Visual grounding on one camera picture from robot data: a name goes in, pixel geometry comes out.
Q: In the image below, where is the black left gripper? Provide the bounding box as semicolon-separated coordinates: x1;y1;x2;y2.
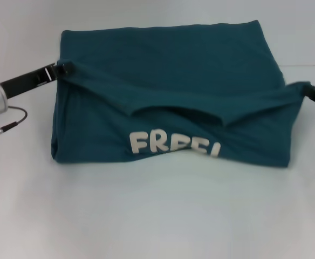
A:
0;61;73;99

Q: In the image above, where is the teal blue t-shirt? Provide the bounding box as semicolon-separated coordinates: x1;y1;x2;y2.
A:
51;19;312;169

